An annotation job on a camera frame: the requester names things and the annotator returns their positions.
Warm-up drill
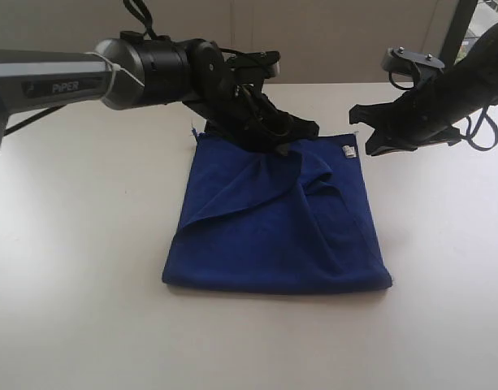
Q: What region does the blue towel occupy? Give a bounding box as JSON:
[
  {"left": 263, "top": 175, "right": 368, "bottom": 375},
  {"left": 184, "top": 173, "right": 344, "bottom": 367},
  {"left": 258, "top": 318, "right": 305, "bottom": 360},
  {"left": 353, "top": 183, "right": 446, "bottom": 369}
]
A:
[{"left": 162, "top": 133, "right": 392, "bottom": 295}]

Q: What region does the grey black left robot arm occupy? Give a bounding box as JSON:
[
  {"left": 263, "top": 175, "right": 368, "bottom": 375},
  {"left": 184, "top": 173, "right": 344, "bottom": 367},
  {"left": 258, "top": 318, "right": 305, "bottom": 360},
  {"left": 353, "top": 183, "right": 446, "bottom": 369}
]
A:
[{"left": 0, "top": 31, "right": 319, "bottom": 153}]

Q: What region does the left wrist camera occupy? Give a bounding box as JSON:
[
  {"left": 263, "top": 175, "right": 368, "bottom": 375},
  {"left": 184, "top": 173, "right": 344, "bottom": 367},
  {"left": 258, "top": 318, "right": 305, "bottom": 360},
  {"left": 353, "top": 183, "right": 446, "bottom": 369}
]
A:
[{"left": 220, "top": 48, "right": 281, "bottom": 86}]

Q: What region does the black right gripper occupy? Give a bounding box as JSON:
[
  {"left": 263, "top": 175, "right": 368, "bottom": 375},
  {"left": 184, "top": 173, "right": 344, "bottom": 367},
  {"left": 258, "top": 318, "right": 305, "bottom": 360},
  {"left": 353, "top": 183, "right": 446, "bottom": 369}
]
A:
[{"left": 349, "top": 87, "right": 462, "bottom": 156}]

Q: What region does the dark window frame post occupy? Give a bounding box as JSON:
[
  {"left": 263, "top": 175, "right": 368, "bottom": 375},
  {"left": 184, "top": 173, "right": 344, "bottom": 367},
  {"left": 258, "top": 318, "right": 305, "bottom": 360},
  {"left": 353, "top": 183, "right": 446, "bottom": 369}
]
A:
[{"left": 439, "top": 0, "right": 478, "bottom": 69}]

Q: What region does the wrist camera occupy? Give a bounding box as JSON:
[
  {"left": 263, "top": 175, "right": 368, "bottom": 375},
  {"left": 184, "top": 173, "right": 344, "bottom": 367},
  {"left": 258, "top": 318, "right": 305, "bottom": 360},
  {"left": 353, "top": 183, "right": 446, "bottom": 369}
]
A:
[
  {"left": 220, "top": 48, "right": 281, "bottom": 86},
  {"left": 381, "top": 47, "right": 445, "bottom": 91}
]

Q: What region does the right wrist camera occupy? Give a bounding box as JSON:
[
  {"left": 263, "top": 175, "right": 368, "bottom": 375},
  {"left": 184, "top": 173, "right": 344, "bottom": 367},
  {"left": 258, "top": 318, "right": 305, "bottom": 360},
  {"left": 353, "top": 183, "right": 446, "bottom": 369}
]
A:
[{"left": 381, "top": 47, "right": 445, "bottom": 91}]

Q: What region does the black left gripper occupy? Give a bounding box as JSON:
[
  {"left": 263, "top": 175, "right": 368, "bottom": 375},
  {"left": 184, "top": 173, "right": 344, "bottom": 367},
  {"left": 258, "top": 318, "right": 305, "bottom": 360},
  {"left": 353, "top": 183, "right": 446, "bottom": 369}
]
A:
[{"left": 183, "top": 76, "right": 318, "bottom": 157}]

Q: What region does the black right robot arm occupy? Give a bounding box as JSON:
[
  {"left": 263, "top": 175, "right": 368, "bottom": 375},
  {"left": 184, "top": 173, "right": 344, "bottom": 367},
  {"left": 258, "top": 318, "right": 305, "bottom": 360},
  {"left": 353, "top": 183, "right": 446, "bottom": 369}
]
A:
[{"left": 349, "top": 23, "right": 498, "bottom": 156}]

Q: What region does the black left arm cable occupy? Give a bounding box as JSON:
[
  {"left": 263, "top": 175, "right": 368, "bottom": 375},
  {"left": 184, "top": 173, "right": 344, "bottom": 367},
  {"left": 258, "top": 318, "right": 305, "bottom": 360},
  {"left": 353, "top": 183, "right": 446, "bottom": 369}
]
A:
[{"left": 122, "top": 0, "right": 172, "bottom": 41}]

